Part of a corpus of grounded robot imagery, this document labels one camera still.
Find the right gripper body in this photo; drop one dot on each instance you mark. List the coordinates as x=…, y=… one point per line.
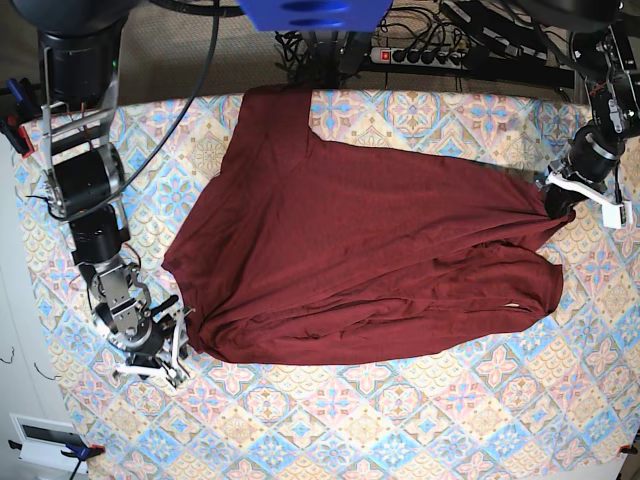
x=143, y=345

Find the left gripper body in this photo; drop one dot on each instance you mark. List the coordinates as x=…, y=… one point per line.
x=591, y=158

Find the dark red t-shirt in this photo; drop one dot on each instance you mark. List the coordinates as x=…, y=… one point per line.
x=303, y=251

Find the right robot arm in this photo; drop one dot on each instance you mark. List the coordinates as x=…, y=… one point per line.
x=79, y=50

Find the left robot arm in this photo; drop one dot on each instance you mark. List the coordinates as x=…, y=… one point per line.
x=592, y=38

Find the blue orange clamp lower left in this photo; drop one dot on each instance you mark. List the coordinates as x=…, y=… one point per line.
x=75, y=452

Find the blue orange clamp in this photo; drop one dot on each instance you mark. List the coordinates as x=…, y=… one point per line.
x=23, y=110
x=75, y=452

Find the white power strip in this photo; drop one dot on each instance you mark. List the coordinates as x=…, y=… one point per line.
x=416, y=57

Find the patterned tablecloth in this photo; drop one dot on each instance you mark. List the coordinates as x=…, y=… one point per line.
x=561, y=396

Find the blue orange clamp upper left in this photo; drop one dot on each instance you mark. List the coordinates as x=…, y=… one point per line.
x=23, y=110

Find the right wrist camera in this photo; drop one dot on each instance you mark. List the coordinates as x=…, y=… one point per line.
x=176, y=377

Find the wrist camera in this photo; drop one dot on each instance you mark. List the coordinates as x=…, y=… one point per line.
x=617, y=216
x=176, y=377

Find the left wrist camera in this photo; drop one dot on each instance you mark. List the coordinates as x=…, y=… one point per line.
x=617, y=216

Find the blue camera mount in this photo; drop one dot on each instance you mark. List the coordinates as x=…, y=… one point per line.
x=315, y=15

